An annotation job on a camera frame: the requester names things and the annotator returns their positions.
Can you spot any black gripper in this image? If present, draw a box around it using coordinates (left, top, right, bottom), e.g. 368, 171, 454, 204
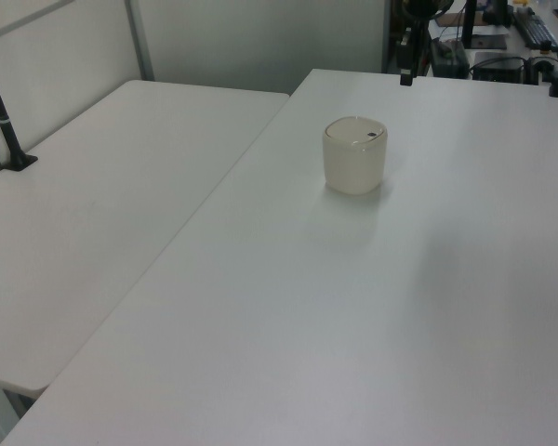
395, 19, 423, 87

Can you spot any cream plastic trash bin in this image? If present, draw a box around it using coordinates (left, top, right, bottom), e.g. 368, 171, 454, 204
323, 116, 391, 196

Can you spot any dark green tool case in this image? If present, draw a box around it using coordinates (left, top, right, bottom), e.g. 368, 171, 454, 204
428, 38, 471, 78

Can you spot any brown cardboard sheet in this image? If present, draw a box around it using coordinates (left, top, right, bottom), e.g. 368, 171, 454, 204
434, 11, 485, 30

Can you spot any black monitor stand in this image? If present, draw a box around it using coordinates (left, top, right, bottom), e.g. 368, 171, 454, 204
461, 0, 509, 50

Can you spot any black computer box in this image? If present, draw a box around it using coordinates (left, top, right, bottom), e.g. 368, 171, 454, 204
472, 51, 527, 84

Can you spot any black table clamp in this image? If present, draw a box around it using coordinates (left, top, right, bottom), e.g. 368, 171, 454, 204
526, 55, 558, 85

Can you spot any black keyboard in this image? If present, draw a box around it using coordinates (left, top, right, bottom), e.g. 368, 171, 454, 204
511, 6, 558, 53

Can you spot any grey metal partition post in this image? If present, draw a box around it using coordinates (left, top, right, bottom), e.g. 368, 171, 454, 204
124, 0, 156, 82

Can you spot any black camera stand pole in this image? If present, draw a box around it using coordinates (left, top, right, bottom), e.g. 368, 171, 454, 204
0, 39, 39, 174

